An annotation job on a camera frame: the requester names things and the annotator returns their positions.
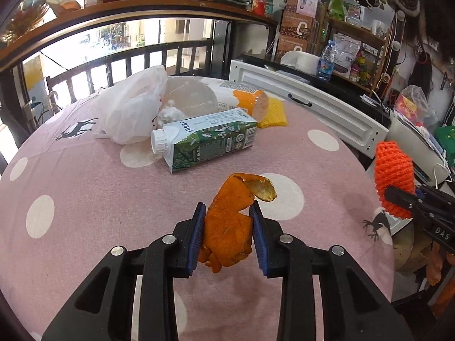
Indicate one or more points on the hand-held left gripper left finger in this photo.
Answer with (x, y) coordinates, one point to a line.
(197, 241)

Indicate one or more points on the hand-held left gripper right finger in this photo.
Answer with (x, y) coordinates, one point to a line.
(259, 241)

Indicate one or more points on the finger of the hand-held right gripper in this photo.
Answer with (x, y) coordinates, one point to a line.
(401, 199)
(435, 194)

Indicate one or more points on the orange foam net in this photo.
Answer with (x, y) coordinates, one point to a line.
(394, 170)

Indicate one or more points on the orange peel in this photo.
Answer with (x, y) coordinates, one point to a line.
(435, 266)
(227, 227)

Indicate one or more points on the yellow foam net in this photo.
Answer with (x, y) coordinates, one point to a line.
(273, 113)

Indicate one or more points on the white plastic bag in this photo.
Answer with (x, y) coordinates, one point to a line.
(131, 106)

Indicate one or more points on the green bag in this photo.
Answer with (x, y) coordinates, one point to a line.
(448, 142)

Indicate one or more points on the white printer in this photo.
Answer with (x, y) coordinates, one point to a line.
(408, 142)

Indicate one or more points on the clear plastic bag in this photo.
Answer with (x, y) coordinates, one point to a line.
(408, 103)

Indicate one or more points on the green milk carton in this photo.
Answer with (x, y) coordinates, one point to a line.
(209, 142)

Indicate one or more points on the pink polka-dot tablecloth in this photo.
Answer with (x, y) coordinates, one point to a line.
(89, 202)

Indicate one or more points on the crumpled white tissue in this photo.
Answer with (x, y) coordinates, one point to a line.
(170, 113)

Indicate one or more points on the clear bottle with orange label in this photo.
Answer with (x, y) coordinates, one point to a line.
(220, 97)

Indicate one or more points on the water bottle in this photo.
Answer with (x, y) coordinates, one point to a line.
(326, 60)

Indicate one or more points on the white purple pouch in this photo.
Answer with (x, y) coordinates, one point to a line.
(343, 51)

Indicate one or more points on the white tissue roll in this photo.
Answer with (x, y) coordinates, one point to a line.
(302, 60)

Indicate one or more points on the wooden display rack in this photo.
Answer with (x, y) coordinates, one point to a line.
(359, 32)

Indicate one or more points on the white cup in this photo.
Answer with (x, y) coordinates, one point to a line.
(377, 26)

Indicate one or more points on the dark hair extensions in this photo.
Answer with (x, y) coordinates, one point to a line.
(432, 14)

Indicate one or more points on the brown printed box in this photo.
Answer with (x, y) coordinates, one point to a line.
(297, 25)
(293, 46)

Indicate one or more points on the black railing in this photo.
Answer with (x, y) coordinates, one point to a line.
(142, 60)

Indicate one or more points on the pink photo card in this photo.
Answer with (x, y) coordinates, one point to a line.
(306, 4)

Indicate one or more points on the red can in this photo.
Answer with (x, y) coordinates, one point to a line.
(258, 3)

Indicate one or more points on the wooden shelf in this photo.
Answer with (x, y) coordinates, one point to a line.
(106, 17)

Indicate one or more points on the glass bowl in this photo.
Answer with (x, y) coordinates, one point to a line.
(25, 21)

